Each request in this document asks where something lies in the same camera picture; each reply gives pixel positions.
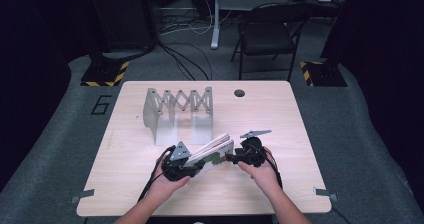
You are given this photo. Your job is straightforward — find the grey metal expandable book rack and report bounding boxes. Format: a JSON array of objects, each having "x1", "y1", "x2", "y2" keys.
[{"x1": 142, "y1": 86, "x2": 215, "y2": 147}]

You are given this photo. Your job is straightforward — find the right hand-held gripper black cable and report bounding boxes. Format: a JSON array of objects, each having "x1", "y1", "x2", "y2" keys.
[{"x1": 246, "y1": 143, "x2": 284, "y2": 190}]

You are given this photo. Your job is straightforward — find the black cabinet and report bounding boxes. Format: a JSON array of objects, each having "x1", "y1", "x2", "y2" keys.
[{"x1": 85, "y1": 0, "x2": 159, "y2": 53}]

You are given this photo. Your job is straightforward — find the left hand-held gripper black cable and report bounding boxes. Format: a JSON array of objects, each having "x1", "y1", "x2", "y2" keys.
[{"x1": 137, "y1": 145, "x2": 177, "y2": 202}]

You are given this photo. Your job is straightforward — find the black cable at table corner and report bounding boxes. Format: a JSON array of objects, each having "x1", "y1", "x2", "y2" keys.
[{"x1": 330, "y1": 205, "x2": 353, "y2": 224}]

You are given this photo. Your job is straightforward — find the white caterpillar picture book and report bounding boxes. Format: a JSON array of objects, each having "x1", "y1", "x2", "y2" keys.
[{"x1": 184, "y1": 132, "x2": 235, "y2": 179}]

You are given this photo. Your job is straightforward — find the grey table edge bracket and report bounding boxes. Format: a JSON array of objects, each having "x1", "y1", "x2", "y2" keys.
[
  {"x1": 69, "y1": 188, "x2": 96, "y2": 205},
  {"x1": 313, "y1": 186, "x2": 339, "y2": 202}
]

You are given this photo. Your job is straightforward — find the black stand base hazard tape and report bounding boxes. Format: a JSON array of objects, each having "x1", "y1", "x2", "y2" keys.
[
  {"x1": 80, "y1": 59, "x2": 131, "y2": 88},
  {"x1": 298, "y1": 60, "x2": 349, "y2": 88}
]

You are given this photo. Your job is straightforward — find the person's right hand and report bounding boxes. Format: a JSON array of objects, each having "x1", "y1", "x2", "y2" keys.
[{"x1": 237, "y1": 146, "x2": 280, "y2": 196}]

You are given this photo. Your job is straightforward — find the hand-held gripper black cable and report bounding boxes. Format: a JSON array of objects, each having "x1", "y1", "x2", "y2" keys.
[
  {"x1": 137, "y1": 145, "x2": 177, "y2": 202},
  {"x1": 246, "y1": 143, "x2": 284, "y2": 190}
]

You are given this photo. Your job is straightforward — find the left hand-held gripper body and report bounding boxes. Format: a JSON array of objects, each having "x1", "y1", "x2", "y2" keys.
[{"x1": 161, "y1": 140, "x2": 198, "y2": 182}]

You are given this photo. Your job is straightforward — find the black folding chair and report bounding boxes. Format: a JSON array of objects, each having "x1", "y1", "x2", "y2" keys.
[{"x1": 230, "y1": 1, "x2": 314, "y2": 83}]

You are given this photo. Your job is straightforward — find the grey desk with white leg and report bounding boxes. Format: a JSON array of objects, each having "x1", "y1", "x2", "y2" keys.
[{"x1": 210, "y1": 0, "x2": 298, "y2": 50}]

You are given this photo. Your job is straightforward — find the person's left hand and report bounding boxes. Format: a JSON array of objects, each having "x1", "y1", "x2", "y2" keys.
[{"x1": 146, "y1": 156, "x2": 192, "y2": 199}]

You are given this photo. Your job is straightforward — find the white floor cables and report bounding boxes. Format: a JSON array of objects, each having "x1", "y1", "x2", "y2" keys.
[{"x1": 159, "y1": 0, "x2": 235, "y2": 36}]

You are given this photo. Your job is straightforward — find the black floor cables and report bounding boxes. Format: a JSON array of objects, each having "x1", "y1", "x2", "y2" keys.
[{"x1": 156, "y1": 41, "x2": 214, "y2": 82}]

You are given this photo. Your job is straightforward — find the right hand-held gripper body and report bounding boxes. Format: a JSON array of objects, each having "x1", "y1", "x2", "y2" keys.
[{"x1": 234, "y1": 129, "x2": 272, "y2": 168}]

